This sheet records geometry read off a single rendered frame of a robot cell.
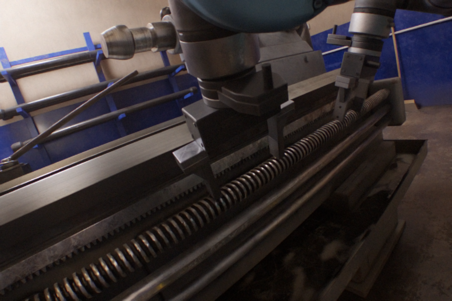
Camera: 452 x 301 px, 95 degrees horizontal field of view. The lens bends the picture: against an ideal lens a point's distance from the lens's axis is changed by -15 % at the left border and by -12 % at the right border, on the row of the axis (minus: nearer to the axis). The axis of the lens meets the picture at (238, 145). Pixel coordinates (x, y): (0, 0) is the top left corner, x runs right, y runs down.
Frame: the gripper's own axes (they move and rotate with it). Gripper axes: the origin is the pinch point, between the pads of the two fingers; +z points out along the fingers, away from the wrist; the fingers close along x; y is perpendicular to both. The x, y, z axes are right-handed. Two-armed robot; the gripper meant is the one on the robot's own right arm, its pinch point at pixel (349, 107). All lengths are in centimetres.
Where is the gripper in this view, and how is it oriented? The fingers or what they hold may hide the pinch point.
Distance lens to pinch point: 64.9
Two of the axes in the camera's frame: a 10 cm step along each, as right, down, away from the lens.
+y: 7.1, 3.6, -6.0
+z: -0.9, 8.9, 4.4
